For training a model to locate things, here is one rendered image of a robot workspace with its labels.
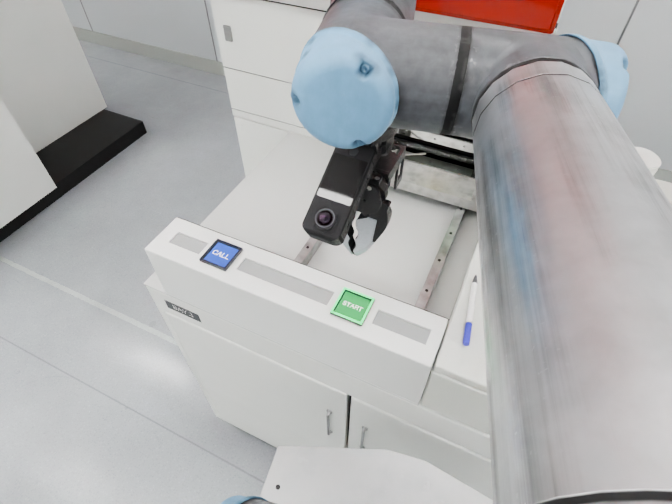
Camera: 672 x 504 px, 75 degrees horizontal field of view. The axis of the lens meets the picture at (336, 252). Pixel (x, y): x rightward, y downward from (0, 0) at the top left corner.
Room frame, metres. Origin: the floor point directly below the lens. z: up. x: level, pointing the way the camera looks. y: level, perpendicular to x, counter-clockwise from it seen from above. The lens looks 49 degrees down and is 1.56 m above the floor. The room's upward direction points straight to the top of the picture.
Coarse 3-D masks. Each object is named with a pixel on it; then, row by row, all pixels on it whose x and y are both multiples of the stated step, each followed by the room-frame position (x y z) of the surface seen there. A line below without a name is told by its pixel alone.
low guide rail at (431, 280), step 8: (464, 208) 0.76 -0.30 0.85; (456, 216) 0.74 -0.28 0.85; (456, 224) 0.71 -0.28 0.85; (448, 232) 0.69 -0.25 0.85; (456, 232) 0.70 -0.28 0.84; (448, 240) 0.66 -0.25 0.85; (440, 248) 0.64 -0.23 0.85; (448, 248) 0.64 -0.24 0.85; (440, 256) 0.61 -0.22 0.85; (432, 264) 0.59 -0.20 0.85; (440, 264) 0.59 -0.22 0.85; (432, 272) 0.57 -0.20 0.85; (440, 272) 0.59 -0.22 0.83; (432, 280) 0.55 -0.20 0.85; (424, 288) 0.53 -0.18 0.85; (432, 288) 0.53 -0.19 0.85; (424, 296) 0.51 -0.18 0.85; (416, 304) 0.49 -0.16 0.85; (424, 304) 0.49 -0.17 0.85
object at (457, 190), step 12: (408, 168) 0.88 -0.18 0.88; (420, 168) 0.88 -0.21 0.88; (432, 168) 0.88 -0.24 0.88; (408, 180) 0.83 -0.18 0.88; (420, 180) 0.83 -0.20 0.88; (432, 180) 0.83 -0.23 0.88; (444, 180) 0.83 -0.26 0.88; (456, 180) 0.83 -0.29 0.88; (468, 180) 0.83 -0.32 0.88; (420, 192) 0.81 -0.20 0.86; (432, 192) 0.80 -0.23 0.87; (444, 192) 0.79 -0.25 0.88; (456, 192) 0.79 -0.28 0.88; (468, 192) 0.79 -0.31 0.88; (456, 204) 0.77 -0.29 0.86; (468, 204) 0.76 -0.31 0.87
